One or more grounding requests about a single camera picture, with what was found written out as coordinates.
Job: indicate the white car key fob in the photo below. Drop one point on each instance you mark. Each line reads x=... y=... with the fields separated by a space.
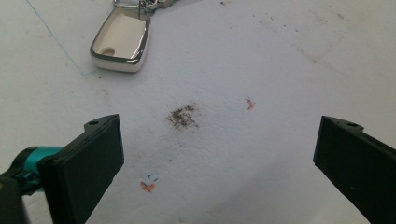
x=123 y=39

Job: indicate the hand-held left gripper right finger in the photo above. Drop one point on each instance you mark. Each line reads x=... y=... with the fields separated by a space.
x=358 y=161

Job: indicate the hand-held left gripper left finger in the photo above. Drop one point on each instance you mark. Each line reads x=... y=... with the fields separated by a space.
x=82 y=168

